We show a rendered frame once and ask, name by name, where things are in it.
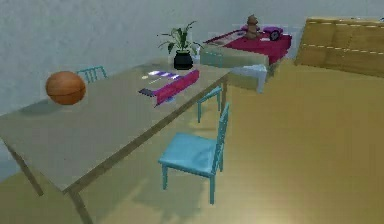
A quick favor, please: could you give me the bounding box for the green plant in black pot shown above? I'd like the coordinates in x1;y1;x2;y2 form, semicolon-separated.
157;20;205;71

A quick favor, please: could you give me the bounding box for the magenta alarm clock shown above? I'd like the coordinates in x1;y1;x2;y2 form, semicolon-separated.
263;25;284;42

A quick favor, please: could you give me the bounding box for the grey wooden table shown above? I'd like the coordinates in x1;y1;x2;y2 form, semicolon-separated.
0;57;234;224

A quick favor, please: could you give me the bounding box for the light wooden cupboard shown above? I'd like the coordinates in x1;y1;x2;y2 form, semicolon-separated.
294;17;384;79

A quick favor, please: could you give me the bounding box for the magenta open laptop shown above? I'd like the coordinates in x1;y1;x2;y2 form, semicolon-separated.
138;68;201;108

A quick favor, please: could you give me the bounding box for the turquoise chair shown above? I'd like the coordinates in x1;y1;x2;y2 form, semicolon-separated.
196;85;224;124
75;65;109;84
157;102;231;206

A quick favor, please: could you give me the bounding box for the bed with magenta cover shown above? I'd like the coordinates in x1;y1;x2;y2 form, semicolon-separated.
199;28;294;94

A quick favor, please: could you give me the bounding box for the orange basketball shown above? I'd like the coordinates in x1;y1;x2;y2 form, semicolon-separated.
45;70;87;106

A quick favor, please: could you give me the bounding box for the brown teddy bear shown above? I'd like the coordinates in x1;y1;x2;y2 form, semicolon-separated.
245;14;262;40

